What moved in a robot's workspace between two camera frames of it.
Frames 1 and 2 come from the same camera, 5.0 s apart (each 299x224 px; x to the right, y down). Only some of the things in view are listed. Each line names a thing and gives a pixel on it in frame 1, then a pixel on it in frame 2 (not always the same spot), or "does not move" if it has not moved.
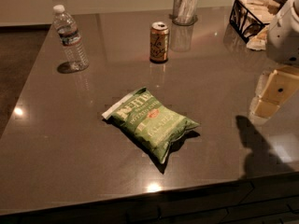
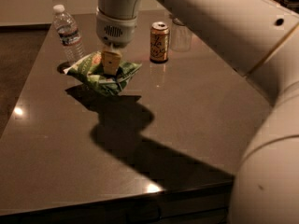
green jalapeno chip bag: x=149 y=123 to x=90 y=69
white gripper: x=284 y=40 to x=116 y=31
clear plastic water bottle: x=75 y=55 does not move
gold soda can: x=159 y=42 does not move
